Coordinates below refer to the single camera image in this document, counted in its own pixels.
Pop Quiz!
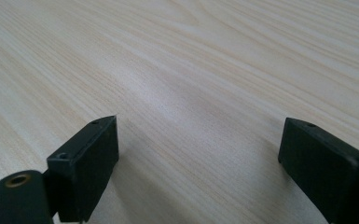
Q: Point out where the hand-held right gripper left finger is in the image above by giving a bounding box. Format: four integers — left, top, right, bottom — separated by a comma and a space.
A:
46, 115, 120, 224

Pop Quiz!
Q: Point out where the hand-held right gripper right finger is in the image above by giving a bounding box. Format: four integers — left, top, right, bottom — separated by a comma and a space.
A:
277, 117, 359, 224

